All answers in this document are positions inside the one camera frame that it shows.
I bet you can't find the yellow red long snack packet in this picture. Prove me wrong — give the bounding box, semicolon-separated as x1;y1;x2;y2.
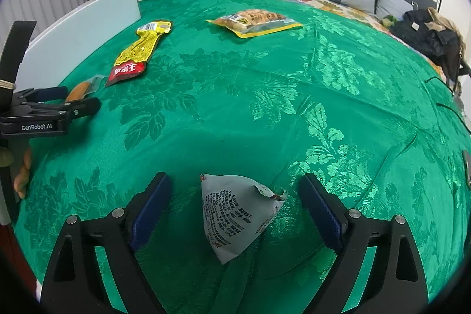
105;20;173;87

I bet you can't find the yellow bag of round snacks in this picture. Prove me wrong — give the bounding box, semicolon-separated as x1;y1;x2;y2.
208;9;303;38

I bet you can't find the black jacket pile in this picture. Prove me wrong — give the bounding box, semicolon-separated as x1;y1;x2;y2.
389;7;470;82

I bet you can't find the grey triangular snack packet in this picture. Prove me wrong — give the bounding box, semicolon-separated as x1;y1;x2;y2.
200;174;287;265

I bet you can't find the white cardboard box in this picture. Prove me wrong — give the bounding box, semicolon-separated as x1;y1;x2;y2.
16;0;140;90

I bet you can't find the person's left hand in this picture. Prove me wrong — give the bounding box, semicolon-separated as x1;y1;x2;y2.
0;147;32;199

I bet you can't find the green floral bedspread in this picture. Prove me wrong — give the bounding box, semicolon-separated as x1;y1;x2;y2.
15;19;470;313

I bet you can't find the black cable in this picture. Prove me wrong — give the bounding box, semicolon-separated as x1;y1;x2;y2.
423;76;471;135

